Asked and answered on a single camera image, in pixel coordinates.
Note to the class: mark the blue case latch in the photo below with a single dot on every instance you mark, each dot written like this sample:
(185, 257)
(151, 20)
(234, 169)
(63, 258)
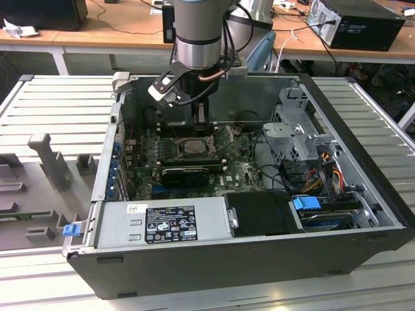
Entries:
(71, 230)

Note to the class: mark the hard disk drive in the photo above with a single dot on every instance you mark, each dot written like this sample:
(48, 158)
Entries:
(327, 220)

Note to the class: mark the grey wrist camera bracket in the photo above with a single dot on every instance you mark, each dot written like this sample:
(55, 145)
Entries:
(238, 69)

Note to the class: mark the wooden desk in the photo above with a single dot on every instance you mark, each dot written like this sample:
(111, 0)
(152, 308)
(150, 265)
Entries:
(97, 35)
(308, 45)

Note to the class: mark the CPU socket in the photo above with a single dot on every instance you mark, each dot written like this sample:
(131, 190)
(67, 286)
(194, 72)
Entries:
(179, 150)

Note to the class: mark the green motherboard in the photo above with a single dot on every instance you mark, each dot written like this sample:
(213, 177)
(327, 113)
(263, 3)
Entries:
(233, 175)

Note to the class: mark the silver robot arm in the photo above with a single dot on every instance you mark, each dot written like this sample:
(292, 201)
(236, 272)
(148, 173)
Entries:
(197, 19)

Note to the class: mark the black RAM slot bank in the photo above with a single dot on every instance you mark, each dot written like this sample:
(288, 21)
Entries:
(181, 129)
(191, 160)

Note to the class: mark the black open PC case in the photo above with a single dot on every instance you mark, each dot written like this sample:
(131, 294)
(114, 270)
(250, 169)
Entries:
(227, 269)

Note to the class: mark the blue disk carrier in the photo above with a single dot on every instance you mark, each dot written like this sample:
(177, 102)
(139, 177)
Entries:
(306, 204)

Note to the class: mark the metal drive cage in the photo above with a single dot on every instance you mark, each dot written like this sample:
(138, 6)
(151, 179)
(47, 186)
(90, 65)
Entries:
(291, 136)

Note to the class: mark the green RAM stick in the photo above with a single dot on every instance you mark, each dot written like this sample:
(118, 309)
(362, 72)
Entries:
(26, 215)

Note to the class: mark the grey parts rack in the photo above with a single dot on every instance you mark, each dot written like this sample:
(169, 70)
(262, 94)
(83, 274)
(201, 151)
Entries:
(48, 194)

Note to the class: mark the black desktop PC tower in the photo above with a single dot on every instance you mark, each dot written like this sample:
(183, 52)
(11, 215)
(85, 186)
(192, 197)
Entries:
(366, 29)

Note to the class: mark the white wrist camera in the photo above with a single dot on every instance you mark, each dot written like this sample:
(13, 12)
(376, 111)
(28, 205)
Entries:
(162, 90)

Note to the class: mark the small black upright box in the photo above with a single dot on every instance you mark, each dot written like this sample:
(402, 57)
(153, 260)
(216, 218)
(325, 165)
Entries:
(168, 22)

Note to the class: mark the grey power supply unit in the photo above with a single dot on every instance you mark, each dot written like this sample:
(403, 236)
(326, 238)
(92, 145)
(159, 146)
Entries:
(123, 226)

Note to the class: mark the crumpled white paper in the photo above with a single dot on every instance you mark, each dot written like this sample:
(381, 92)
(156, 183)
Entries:
(19, 30)

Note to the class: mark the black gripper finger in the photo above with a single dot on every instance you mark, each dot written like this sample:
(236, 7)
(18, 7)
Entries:
(201, 115)

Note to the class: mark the black graphics card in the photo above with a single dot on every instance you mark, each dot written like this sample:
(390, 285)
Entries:
(184, 176)

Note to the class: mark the large black box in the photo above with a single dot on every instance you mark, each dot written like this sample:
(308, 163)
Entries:
(42, 13)

